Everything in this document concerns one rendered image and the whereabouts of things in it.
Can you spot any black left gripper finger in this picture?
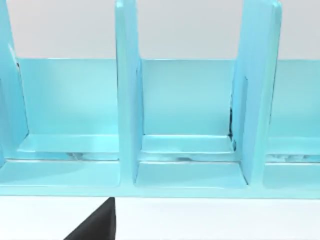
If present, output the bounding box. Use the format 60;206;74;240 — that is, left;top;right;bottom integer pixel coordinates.
62;196;117;240

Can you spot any light blue rack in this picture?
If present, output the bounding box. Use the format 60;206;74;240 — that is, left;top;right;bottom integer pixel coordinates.
0;0;320;198

